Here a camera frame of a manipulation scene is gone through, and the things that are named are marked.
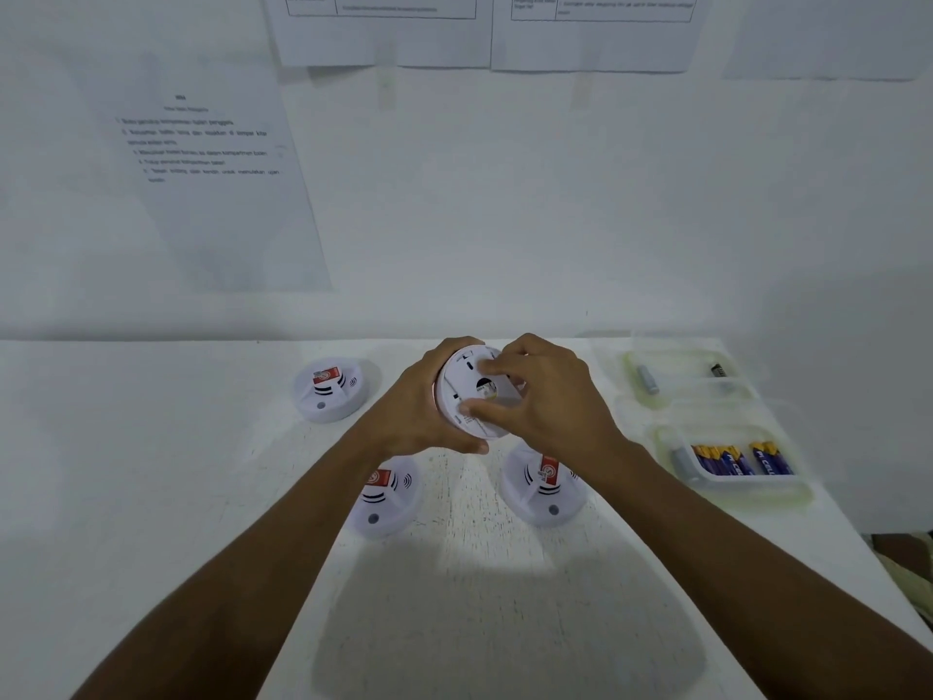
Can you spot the person's right forearm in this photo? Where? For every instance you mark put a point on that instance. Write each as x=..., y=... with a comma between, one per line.
x=751, y=575

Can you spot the person's left hand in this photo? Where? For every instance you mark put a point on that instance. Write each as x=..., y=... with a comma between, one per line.
x=401, y=422

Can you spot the white smoke detector red label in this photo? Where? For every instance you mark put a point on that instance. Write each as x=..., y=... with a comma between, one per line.
x=539, y=503
x=466, y=382
x=331, y=404
x=386, y=510

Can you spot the green brown patterned floor mat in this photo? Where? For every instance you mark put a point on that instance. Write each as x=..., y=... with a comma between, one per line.
x=907, y=561

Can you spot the person's right hand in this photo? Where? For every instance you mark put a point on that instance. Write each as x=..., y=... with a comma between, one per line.
x=568, y=415

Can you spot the person's left forearm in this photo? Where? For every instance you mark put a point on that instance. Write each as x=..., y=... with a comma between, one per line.
x=255, y=575

